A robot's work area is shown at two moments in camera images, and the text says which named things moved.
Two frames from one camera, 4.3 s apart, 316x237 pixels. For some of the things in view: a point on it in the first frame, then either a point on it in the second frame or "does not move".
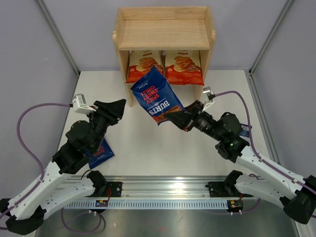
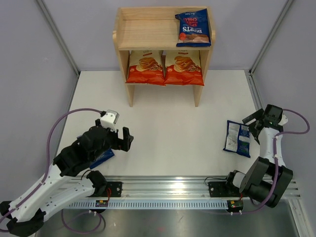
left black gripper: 116,109 to 120,143
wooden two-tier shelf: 167,28 does not move
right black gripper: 185,120 to 256,115
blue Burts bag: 104,152 does not move
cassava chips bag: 183,67 does not move
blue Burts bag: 154,93 to 194,29
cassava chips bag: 140,61 does not move
